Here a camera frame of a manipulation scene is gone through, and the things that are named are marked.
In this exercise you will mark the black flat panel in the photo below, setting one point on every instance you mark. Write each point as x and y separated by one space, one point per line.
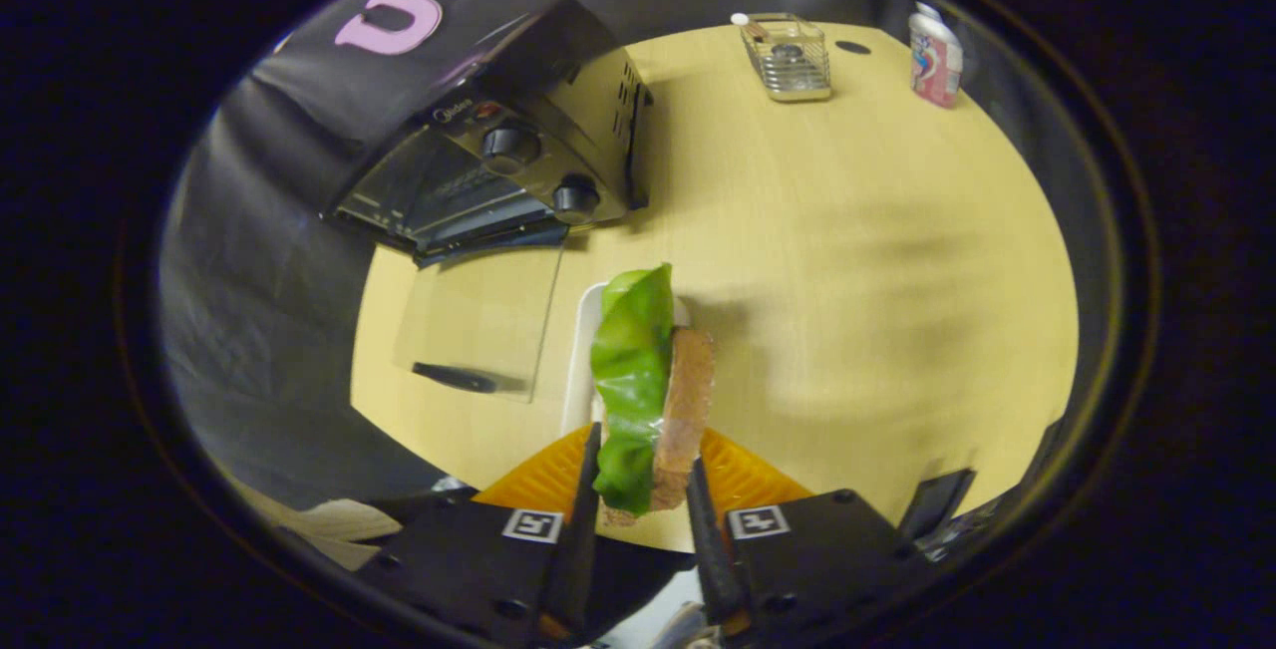
935 507

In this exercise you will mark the black toaster oven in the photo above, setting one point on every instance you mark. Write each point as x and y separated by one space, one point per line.
563 96

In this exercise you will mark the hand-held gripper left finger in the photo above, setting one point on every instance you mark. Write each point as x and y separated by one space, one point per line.
576 559

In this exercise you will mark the sandwich with lettuce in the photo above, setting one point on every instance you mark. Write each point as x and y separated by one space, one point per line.
633 370

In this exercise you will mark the white plastic tray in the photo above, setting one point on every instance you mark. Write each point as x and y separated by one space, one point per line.
579 370

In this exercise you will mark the white and pink bottle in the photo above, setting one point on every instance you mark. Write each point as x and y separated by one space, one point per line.
935 61

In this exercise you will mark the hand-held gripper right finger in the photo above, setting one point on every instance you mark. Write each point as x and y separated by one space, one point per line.
710 554

